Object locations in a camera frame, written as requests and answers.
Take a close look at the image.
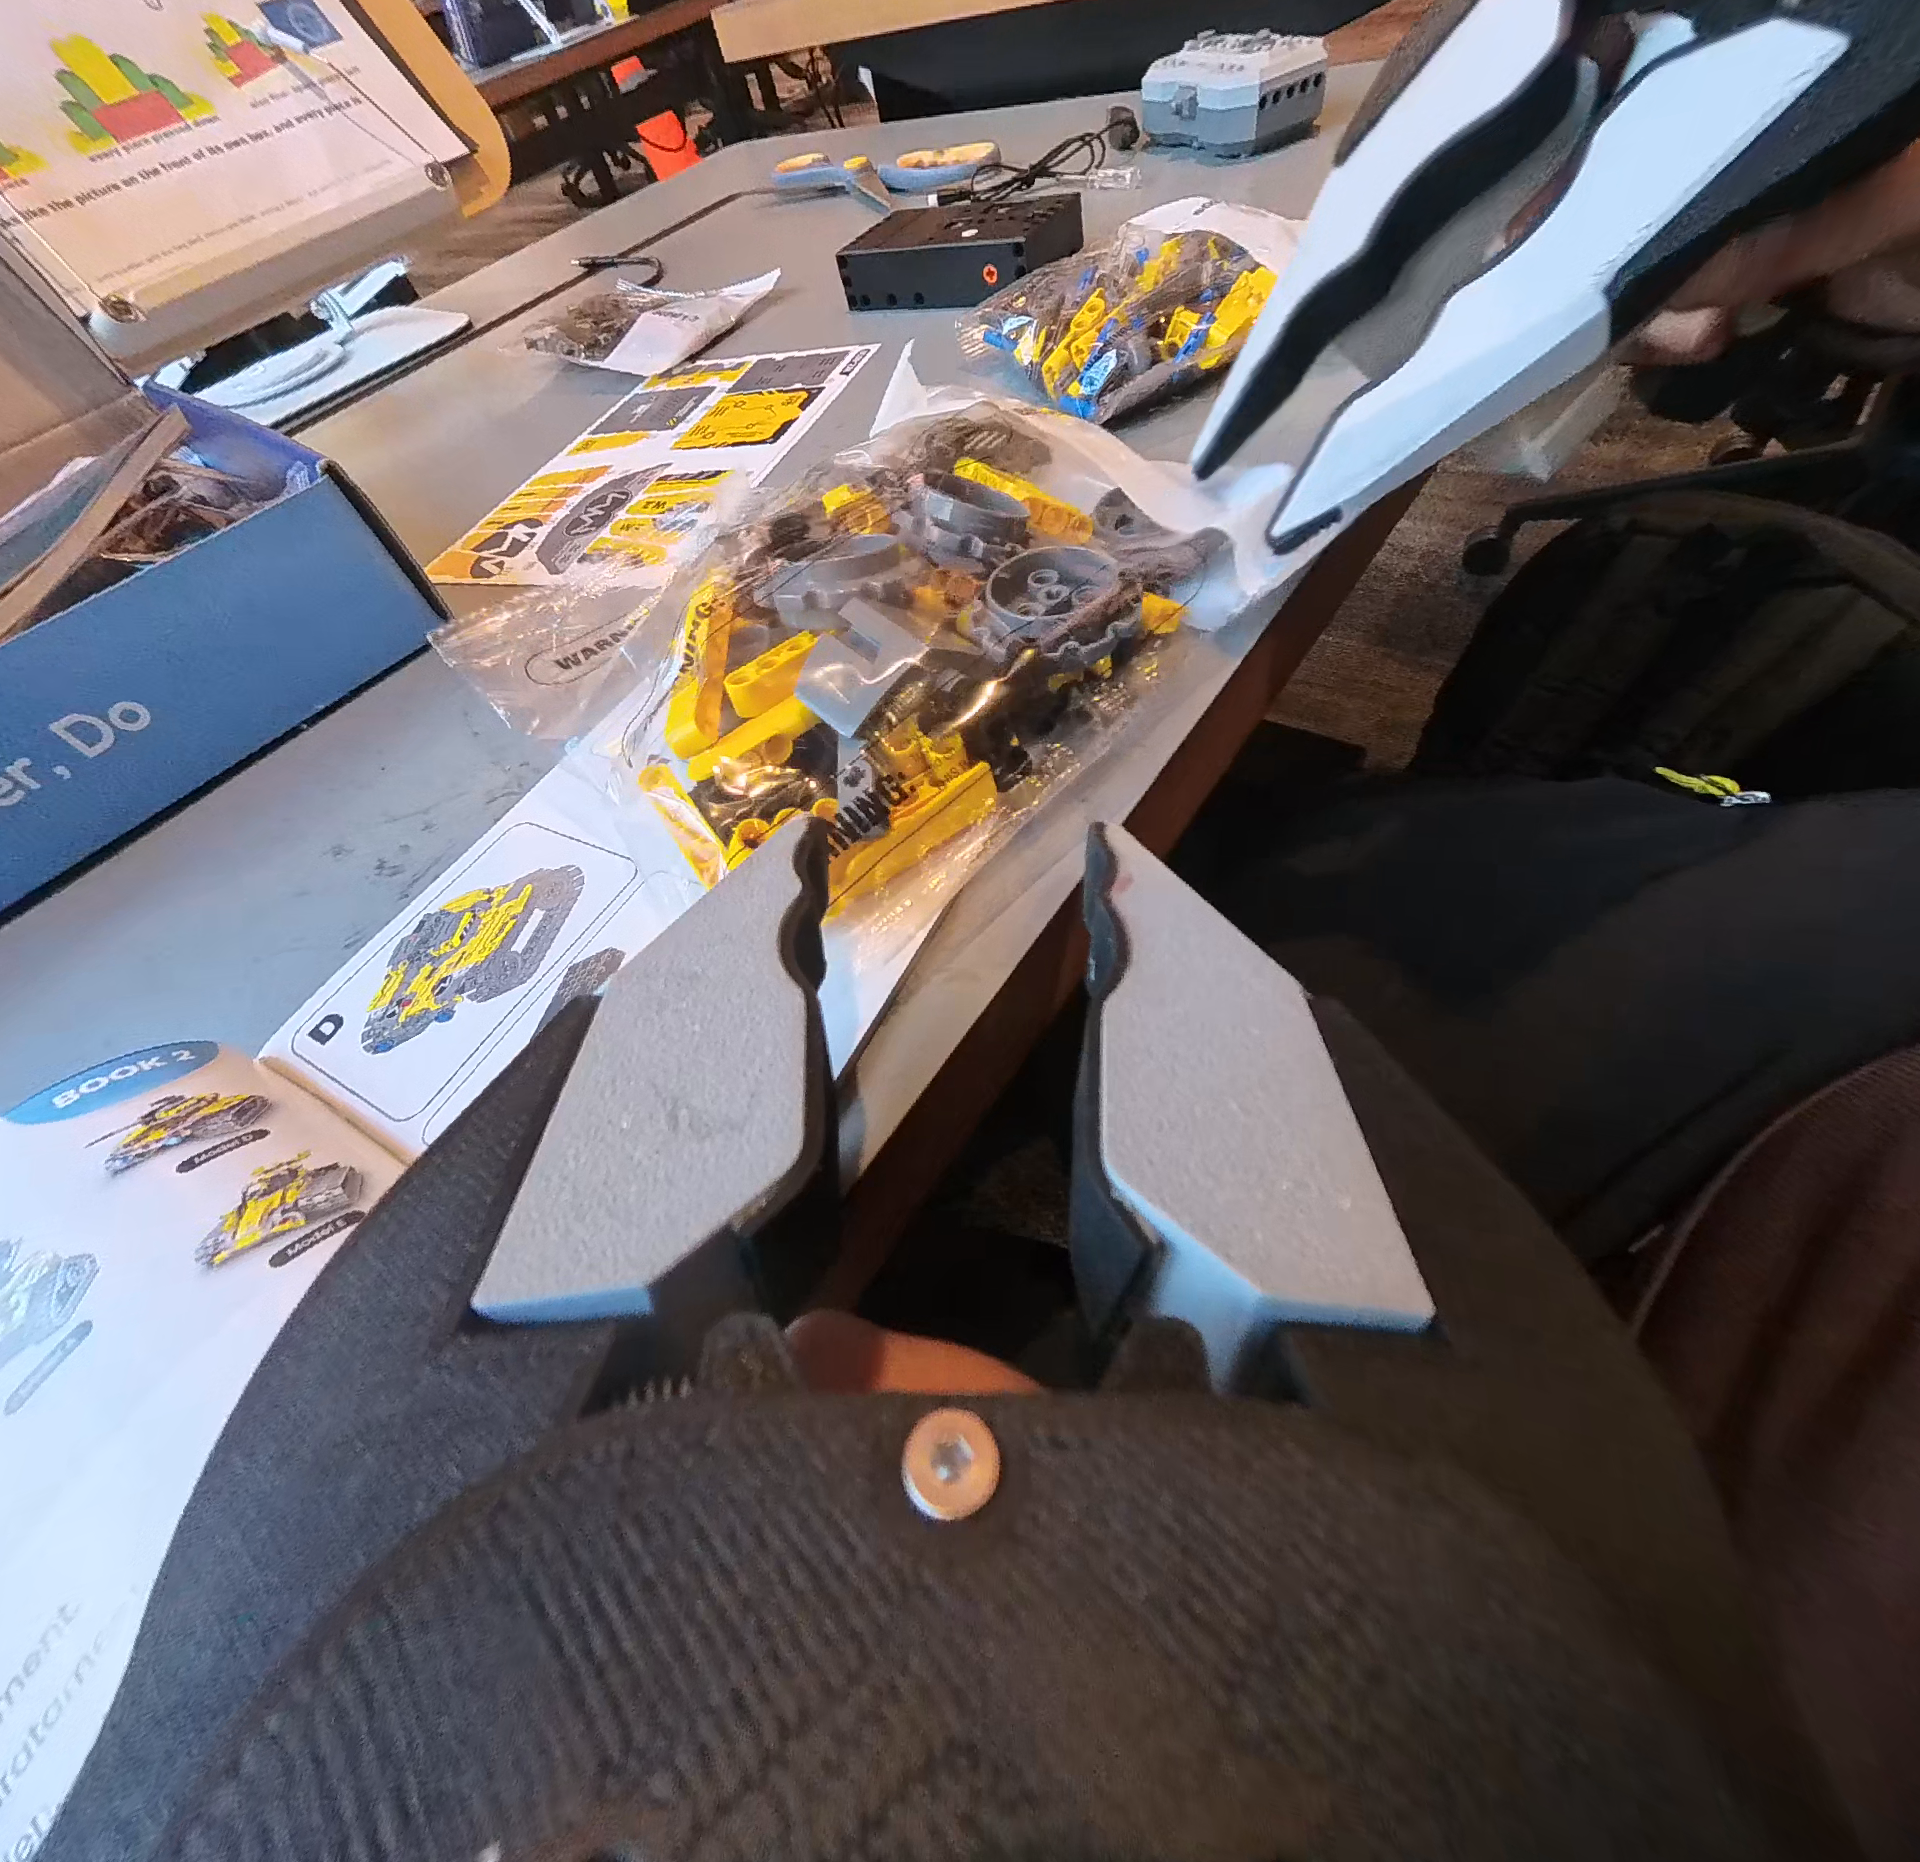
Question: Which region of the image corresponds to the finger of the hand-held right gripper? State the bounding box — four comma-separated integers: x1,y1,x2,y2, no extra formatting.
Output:
1187,0,1602,484
1265,14,1857,555

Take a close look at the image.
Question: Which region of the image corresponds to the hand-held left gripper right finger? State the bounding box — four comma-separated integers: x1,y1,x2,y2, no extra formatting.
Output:
1069,819,1441,1401

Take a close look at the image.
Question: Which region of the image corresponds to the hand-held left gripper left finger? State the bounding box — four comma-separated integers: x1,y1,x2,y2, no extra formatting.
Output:
467,817,838,1326

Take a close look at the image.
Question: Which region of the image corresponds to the black control box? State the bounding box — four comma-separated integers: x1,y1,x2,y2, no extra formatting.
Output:
835,191,1083,315

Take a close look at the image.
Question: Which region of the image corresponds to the clear bag of yellow parts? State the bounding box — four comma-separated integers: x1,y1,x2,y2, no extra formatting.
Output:
428,393,1320,1053

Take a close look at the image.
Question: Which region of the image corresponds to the blue cardboard kit box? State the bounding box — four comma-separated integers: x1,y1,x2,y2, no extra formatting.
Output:
0,242,452,920

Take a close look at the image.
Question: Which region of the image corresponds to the robot kit instruction booklet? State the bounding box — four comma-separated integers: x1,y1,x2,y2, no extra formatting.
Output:
0,759,707,1851

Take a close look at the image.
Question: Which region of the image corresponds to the grey desk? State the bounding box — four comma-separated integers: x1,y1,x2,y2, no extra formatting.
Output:
0,62,1426,1264

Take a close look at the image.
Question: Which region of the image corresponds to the person's right hand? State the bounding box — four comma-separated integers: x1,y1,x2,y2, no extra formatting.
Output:
1627,158,1920,368

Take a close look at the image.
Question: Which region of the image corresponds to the grey motor module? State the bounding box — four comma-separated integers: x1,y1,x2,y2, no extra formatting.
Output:
1142,28,1330,154

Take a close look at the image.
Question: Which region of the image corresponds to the black office chair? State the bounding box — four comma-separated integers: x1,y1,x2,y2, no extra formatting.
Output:
1463,319,1920,578

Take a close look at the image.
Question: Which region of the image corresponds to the bag of yellow blue parts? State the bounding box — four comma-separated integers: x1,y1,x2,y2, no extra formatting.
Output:
961,196,1320,427

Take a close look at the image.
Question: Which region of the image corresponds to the yellow and black sticker sheet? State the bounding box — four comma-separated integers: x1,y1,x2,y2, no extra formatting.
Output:
423,340,883,590

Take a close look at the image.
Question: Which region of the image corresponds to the small bag of black pins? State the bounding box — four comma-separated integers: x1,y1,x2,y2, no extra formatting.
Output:
522,269,783,380

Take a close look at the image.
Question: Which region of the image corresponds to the silver monitor stand base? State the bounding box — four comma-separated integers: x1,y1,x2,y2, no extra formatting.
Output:
195,257,474,429

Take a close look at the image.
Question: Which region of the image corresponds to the white printed poster board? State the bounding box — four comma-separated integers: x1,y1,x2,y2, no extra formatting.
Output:
0,0,504,349

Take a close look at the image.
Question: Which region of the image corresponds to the long black cable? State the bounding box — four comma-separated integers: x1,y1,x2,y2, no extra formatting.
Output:
961,103,1145,207

